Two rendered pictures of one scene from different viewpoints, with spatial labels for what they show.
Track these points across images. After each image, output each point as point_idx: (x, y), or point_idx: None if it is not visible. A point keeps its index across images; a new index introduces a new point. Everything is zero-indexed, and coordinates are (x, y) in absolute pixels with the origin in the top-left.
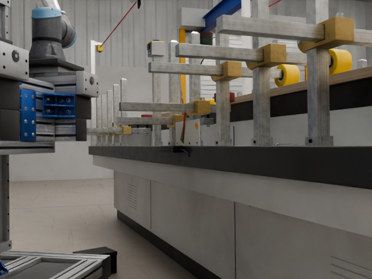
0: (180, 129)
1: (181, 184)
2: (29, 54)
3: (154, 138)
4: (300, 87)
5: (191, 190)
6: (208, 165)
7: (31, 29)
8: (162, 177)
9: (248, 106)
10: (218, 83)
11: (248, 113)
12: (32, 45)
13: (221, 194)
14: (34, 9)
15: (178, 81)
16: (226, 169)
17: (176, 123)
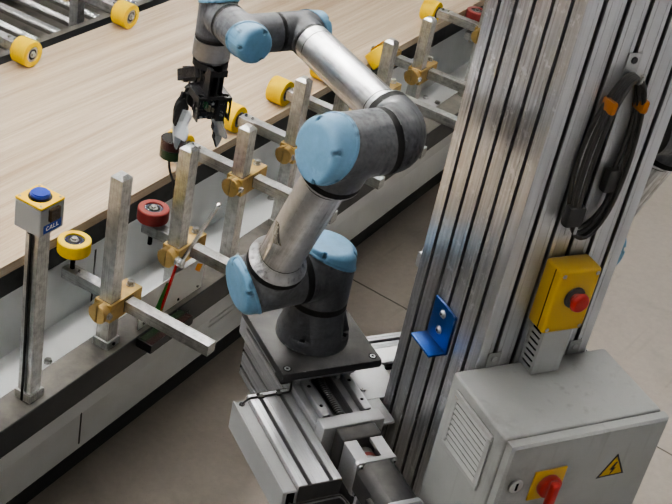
0: (156, 297)
1: (122, 379)
2: (342, 334)
3: (38, 384)
4: (217, 153)
5: (150, 362)
6: (228, 291)
7: (349, 289)
8: (51, 427)
9: (131, 206)
10: (243, 195)
11: (130, 215)
12: (345, 314)
13: (214, 312)
14: (356, 252)
15: (205, 226)
16: None
17: (145, 296)
